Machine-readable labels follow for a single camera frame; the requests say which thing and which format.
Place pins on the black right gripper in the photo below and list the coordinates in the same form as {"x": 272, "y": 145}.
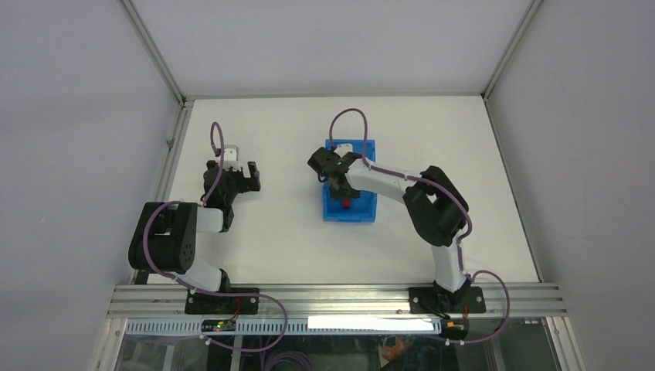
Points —
{"x": 337, "y": 183}

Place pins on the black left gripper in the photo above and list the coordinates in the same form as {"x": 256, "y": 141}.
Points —
{"x": 239, "y": 181}

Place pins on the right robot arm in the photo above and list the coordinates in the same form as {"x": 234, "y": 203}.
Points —
{"x": 438, "y": 212}

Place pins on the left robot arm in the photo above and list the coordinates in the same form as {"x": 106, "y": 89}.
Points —
{"x": 165, "y": 236}

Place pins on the blue plastic bin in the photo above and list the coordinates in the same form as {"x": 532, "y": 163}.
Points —
{"x": 362, "y": 210}

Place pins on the small green circuit board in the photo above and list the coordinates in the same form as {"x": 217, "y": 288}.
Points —
{"x": 216, "y": 325}

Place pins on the orange object under table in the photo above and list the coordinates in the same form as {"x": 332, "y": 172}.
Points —
{"x": 393, "y": 347}

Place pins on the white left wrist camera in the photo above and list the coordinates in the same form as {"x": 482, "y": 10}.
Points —
{"x": 230, "y": 159}

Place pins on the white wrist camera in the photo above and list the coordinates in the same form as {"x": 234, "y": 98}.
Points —
{"x": 230, "y": 159}
{"x": 345, "y": 150}

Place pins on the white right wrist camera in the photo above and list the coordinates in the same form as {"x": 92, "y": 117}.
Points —
{"x": 345, "y": 150}

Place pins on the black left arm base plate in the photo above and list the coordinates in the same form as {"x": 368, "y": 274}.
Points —
{"x": 221, "y": 301}

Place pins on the white slotted cable duct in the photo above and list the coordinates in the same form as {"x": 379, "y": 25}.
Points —
{"x": 313, "y": 325}

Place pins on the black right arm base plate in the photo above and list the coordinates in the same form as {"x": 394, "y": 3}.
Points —
{"x": 428, "y": 300}

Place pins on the aluminium front rail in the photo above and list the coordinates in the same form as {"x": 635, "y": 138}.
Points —
{"x": 518, "y": 300}

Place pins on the aluminium left frame post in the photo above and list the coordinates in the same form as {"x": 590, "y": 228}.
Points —
{"x": 150, "y": 47}

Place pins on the aluminium frame post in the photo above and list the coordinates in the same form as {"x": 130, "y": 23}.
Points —
{"x": 150, "y": 47}
{"x": 518, "y": 34}

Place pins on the aluminium right frame post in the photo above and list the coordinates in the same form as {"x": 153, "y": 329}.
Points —
{"x": 518, "y": 34}

